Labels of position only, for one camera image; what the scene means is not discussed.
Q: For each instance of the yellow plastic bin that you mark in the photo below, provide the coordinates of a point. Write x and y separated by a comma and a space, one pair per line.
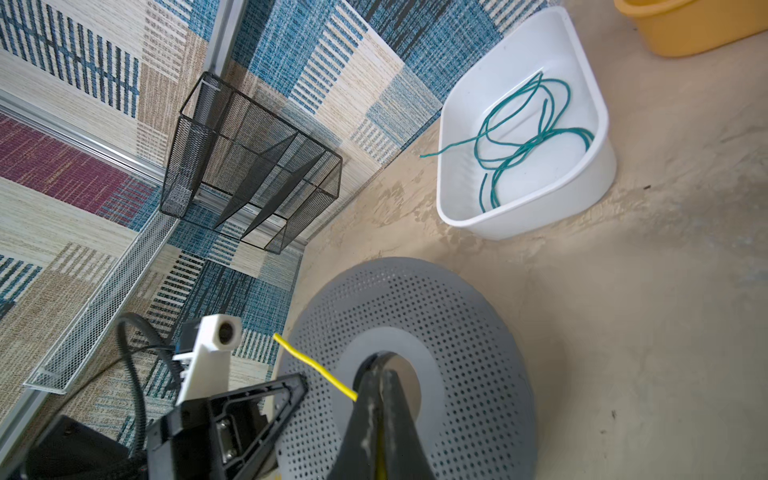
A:
679, 28

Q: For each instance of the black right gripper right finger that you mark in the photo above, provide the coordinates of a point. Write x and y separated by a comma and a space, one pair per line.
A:
404, 456

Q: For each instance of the black wire shelf rack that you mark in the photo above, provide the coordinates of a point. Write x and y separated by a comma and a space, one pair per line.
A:
238, 169

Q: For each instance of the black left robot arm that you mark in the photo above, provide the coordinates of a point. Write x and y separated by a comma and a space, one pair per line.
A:
68, 449

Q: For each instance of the white plastic bin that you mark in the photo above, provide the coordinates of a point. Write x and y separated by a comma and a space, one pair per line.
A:
524, 134

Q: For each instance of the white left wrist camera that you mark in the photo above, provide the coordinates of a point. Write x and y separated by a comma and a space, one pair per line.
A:
207, 365

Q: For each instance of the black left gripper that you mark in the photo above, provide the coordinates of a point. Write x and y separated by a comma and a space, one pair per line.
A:
227, 436

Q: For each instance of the dark grey foam spool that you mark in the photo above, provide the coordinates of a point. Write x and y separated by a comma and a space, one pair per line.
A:
476, 418

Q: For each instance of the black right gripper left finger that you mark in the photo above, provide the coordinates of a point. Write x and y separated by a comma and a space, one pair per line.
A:
359, 451

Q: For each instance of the white wire mesh basket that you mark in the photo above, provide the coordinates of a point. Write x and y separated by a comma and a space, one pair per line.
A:
72, 351

